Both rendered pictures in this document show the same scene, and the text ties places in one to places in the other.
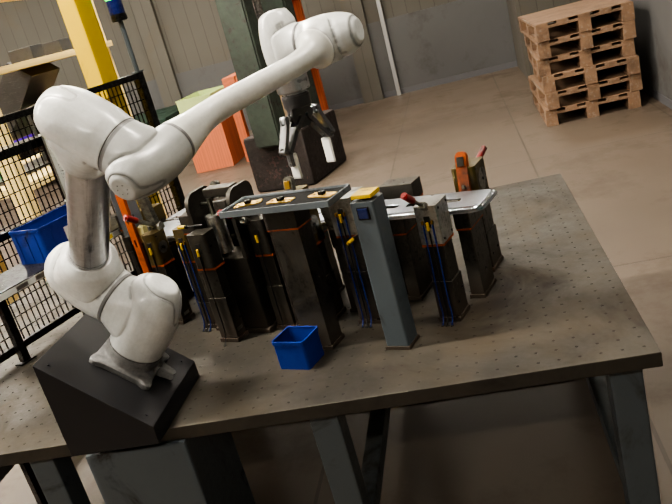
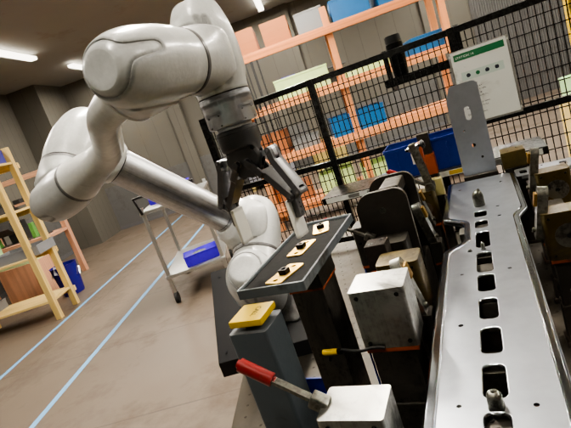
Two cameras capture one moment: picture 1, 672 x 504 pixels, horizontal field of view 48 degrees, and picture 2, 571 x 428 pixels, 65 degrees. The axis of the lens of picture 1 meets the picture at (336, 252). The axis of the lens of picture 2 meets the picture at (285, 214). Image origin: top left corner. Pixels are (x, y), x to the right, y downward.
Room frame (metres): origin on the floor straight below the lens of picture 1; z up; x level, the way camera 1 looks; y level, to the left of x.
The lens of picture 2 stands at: (1.96, -0.81, 1.44)
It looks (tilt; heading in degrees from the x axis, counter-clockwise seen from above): 12 degrees down; 84
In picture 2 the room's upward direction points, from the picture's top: 19 degrees counter-clockwise
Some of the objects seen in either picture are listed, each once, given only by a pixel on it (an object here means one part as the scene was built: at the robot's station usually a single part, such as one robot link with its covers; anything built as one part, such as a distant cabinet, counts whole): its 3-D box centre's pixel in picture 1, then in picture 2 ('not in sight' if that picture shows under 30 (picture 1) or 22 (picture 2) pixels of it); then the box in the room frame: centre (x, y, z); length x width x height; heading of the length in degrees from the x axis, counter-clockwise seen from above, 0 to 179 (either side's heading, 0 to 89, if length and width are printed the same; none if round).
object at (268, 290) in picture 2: (283, 201); (302, 250); (2.07, 0.10, 1.16); 0.37 x 0.14 x 0.02; 58
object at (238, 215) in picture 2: (295, 165); (241, 225); (1.97, 0.04, 1.27); 0.03 x 0.01 x 0.07; 43
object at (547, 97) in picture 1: (578, 57); not in sight; (7.35, -2.79, 0.47); 1.32 x 0.91 x 0.94; 167
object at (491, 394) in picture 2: not in sight; (495, 402); (2.20, -0.33, 1.00); 0.02 x 0.02 x 0.04
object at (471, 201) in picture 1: (295, 216); (487, 253); (2.47, 0.10, 1.00); 1.38 x 0.22 x 0.02; 58
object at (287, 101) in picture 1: (299, 109); (243, 152); (2.02, -0.01, 1.40); 0.08 x 0.07 x 0.09; 133
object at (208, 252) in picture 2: not in sight; (189, 231); (1.44, 4.09, 0.58); 1.22 x 0.71 x 1.15; 82
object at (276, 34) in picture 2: not in sight; (350, 104); (3.81, 4.87, 1.27); 2.75 x 0.76 x 2.54; 168
